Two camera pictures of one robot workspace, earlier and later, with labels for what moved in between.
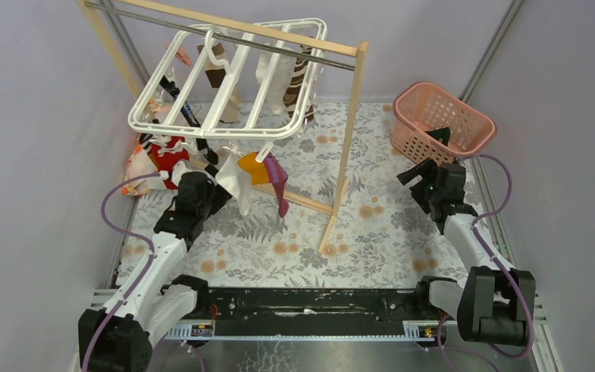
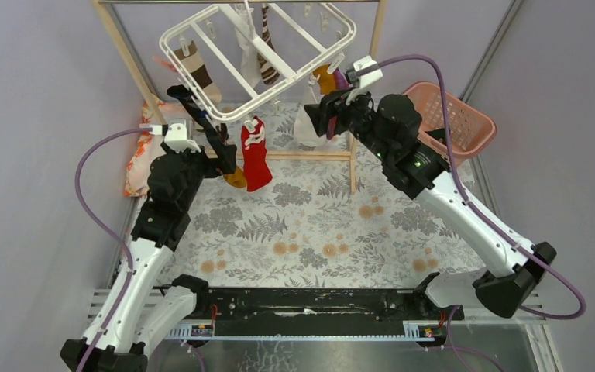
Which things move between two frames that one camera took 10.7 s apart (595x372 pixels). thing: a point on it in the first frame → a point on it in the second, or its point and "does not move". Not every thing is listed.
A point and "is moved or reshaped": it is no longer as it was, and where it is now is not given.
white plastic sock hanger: x=238 y=82 is moved or reshaped
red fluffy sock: x=166 y=162 is moved or reshaped
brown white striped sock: x=292 y=94 → x=270 y=74
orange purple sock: x=271 y=170 → x=331 y=83
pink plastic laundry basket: x=421 y=107 does not move
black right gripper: x=428 y=170 → x=328 y=106
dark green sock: x=442 y=133 does not move
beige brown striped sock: x=216 y=68 → x=194 y=65
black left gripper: x=221 y=198 → x=226 y=162
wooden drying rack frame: x=355 y=49 → x=105 y=21
